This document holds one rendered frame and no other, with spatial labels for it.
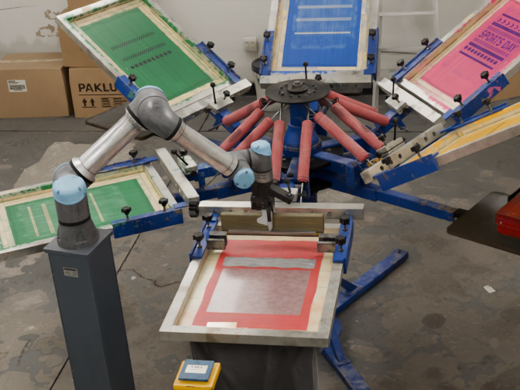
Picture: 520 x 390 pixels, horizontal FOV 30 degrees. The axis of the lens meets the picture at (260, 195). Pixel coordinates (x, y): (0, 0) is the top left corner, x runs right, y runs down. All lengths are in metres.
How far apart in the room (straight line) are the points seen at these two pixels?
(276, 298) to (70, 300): 0.76
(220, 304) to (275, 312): 0.21
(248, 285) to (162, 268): 2.10
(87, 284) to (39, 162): 3.81
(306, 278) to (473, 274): 1.99
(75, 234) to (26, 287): 2.26
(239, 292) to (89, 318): 0.56
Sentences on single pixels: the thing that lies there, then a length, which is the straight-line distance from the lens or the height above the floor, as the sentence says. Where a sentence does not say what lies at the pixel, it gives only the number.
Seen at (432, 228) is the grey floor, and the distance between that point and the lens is 5.91.
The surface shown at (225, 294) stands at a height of 0.96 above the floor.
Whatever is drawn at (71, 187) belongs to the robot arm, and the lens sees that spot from 3.45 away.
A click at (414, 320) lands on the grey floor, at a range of 5.09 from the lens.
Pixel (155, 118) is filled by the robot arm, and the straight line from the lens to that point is 3.39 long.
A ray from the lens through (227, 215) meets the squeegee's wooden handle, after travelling 3.81.
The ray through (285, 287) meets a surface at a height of 0.96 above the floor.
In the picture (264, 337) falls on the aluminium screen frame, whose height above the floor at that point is 0.98.
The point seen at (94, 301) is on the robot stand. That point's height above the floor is 1.00.
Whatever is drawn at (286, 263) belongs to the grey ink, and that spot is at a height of 0.96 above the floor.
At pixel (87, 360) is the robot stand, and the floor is 0.72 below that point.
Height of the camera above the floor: 2.88
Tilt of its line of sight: 27 degrees down
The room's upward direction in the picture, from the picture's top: 5 degrees counter-clockwise
